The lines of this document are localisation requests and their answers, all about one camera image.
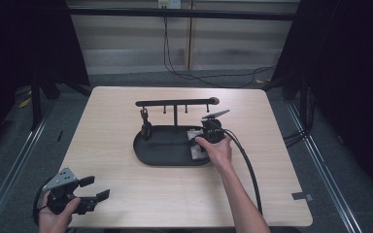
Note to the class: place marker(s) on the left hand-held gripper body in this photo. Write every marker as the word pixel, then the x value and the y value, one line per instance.
pixel 60 186

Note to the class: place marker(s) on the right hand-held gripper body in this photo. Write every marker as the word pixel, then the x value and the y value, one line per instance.
pixel 214 131

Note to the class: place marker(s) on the black key rack with tray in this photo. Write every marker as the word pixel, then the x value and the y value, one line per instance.
pixel 168 149

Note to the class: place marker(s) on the person's right hand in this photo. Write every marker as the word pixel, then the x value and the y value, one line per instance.
pixel 218 153

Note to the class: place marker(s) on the person's left hand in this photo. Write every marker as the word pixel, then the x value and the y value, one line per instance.
pixel 55 220

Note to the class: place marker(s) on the yellow tape piece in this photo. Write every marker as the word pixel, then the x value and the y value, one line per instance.
pixel 25 103

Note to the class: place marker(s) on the grey tape piece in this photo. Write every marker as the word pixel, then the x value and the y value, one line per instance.
pixel 301 196

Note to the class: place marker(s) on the black horizontal bar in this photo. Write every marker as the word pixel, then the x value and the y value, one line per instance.
pixel 181 13

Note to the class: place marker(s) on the black curtain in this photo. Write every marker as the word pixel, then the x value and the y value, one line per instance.
pixel 19 48
pixel 346 64

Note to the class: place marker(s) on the metal floor rail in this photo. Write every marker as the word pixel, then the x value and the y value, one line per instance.
pixel 323 168
pixel 9 181

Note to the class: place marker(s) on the white wall socket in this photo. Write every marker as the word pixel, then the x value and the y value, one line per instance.
pixel 169 4

